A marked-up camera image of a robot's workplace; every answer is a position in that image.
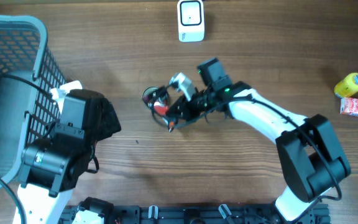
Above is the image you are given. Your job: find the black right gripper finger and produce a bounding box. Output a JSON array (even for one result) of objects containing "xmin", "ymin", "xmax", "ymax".
[
  {"xmin": 168, "ymin": 110, "xmax": 214, "ymax": 133},
  {"xmin": 147, "ymin": 86, "xmax": 170, "ymax": 108}
]

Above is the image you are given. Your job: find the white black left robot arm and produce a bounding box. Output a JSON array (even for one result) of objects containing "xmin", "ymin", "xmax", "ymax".
[{"xmin": 13, "ymin": 89, "xmax": 121, "ymax": 223}]

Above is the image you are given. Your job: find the yellow candy jar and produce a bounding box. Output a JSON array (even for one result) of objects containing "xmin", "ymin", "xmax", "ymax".
[{"xmin": 334, "ymin": 72, "xmax": 358, "ymax": 98}]

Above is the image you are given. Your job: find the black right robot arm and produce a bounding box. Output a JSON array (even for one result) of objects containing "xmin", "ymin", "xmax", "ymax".
[{"xmin": 142, "ymin": 58, "xmax": 351, "ymax": 223}]

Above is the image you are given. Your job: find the white barcode scanner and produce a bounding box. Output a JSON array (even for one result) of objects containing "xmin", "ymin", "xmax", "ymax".
[{"xmin": 177, "ymin": 0, "xmax": 205, "ymax": 42}]

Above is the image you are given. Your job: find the grey plastic mesh basket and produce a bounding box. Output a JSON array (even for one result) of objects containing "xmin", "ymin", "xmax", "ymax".
[{"xmin": 0, "ymin": 15, "xmax": 67, "ymax": 183}]

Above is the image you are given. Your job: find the red white juice carton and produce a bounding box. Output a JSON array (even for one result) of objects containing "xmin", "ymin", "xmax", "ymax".
[{"xmin": 340, "ymin": 97, "xmax": 358, "ymax": 117}]

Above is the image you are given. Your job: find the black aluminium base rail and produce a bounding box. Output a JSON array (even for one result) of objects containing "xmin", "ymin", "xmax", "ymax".
[{"xmin": 57, "ymin": 196, "xmax": 331, "ymax": 224}]

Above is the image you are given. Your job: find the tin can with pull tab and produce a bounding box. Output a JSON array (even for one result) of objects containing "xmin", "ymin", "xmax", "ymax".
[{"xmin": 142, "ymin": 86, "xmax": 170, "ymax": 109}]

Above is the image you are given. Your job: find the red black snack packet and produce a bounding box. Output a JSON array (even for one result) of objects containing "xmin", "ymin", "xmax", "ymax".
[{"xmin": 151, "ymin": 100, "xmax": 175, "ymax": 132}]

